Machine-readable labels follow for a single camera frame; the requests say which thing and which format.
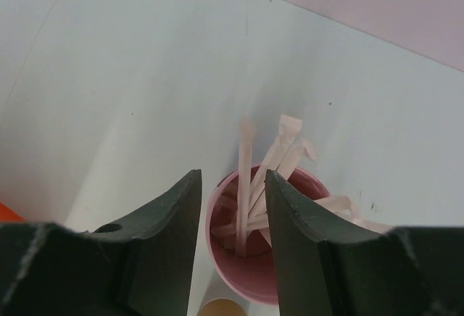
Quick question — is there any pink straw holder cup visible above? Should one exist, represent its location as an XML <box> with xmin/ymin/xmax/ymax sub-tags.
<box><xmin>204</xmin><ymin>165</ymin><xmax>333</xmax><ymax>303</ymax></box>

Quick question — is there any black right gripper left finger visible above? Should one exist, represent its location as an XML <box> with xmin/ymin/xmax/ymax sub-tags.
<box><xmin>1</xmin><ymin>170</ymin><xmax>202</xmax><ymax>315</ymax></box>

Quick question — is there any stack of brown paper cups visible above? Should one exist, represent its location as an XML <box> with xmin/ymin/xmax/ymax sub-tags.
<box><xmin>196</xmin><ymin>299</ymin><xmax>247</xmax><ymax>316</ymax></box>

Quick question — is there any white wrapped straws bundle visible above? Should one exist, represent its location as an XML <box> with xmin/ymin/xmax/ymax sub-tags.
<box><xmin>206</xmin><ymin>115</ymin><xmax>391</xmax><ymax>255</ymax></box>

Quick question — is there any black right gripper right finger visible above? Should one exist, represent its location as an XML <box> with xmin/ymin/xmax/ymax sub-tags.
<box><xmin>265</xmin><ymin>171</ymin><xmax>463</xmax><ymax>315</ymax></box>

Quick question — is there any orange paper takeout bag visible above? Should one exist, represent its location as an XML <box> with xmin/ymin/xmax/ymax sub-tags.
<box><xmin>0</xmin><ymin>203</ymin><xmax>25</xmax><ymax>223</ymax></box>

